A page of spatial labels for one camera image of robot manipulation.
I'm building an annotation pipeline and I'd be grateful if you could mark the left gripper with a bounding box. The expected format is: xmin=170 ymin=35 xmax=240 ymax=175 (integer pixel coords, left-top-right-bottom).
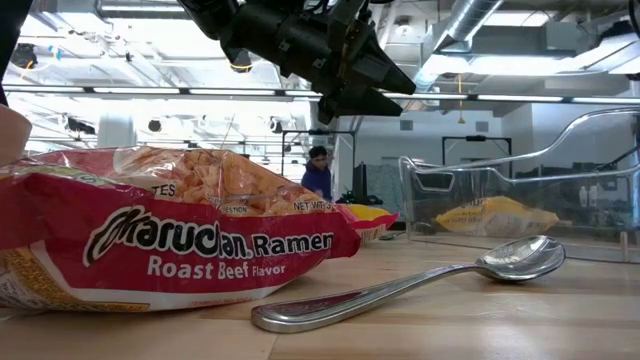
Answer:
xmin=219 ymin=0 xmax=417 ymax=125

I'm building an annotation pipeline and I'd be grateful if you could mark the red yellow ramen packet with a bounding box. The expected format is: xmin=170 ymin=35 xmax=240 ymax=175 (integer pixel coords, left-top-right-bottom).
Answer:
xmin=333 ymin=202 xmax=401 ymax=245

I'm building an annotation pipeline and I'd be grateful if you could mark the black background equipment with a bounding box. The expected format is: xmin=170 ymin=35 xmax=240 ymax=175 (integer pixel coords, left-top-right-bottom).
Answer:
xmin=335 ymin=162 xmax=385 ymax=207

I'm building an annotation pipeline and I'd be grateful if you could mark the person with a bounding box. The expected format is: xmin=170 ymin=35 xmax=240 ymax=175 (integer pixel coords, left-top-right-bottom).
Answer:
xmin=299 ymin=145 xmax=335 ymax=202

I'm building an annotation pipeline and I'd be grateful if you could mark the black ceiling-hung device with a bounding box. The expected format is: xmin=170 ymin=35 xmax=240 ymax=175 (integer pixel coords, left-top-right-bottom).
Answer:
xmin=9 ymin=43 xmax=40 ymax=70
xmin=229 ymin=49 xmax=254 ymax=75

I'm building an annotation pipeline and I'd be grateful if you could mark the yellow noodle packet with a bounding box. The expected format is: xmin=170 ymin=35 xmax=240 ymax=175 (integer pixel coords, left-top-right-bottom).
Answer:
xmin=434 ymin=195 xmax=561 ymax=239

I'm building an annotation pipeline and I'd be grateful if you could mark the shiny silver spoon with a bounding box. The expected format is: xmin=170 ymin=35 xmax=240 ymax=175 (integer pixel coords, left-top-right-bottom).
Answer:
xmin=250 ymin=234 xmax=567 ymax=335

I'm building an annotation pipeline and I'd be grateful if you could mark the long ceiling light strip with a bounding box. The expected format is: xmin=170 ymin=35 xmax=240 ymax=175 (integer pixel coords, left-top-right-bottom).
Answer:
xmin=0 ymin=84 xmax=640 ymax=105

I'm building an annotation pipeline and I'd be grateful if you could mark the roast beef ramen packet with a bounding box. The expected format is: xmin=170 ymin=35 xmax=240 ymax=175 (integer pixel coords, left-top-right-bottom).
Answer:
xmin=0 ymin=144 xmax=362 ymax=314

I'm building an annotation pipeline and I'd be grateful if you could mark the clear plastic container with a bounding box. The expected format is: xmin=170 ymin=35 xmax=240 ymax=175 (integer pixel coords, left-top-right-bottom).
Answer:
xmin=398 ymin=107 xmax=640 ymax=265

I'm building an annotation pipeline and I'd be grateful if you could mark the large ribbed silver duct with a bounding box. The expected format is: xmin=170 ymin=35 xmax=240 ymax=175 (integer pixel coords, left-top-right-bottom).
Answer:
xmin=305 ymin=117 xmax=342 ymax=151

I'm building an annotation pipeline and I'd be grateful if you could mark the slim silver duct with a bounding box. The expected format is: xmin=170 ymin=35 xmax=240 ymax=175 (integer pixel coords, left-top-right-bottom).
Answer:
xmin=414 ymin=0 xmax=504 ymax=94

